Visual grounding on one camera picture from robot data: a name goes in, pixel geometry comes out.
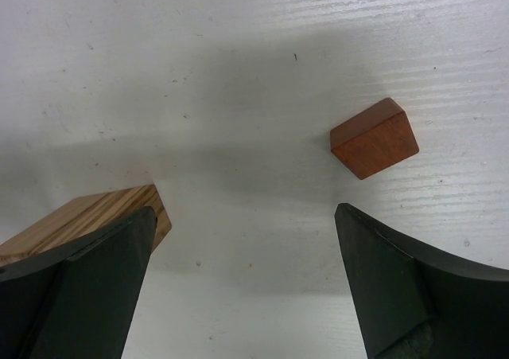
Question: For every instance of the light wood block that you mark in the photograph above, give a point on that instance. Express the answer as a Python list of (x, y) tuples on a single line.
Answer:
[(81, 216)]

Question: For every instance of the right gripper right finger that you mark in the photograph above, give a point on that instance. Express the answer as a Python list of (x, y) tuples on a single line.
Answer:
[(413, 300)]

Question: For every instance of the small red-brown wood block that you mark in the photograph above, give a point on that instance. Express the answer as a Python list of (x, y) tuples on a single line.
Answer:
[(374, 140)]

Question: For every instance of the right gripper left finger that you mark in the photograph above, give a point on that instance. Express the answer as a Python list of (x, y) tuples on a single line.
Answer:
[(77, 300)]

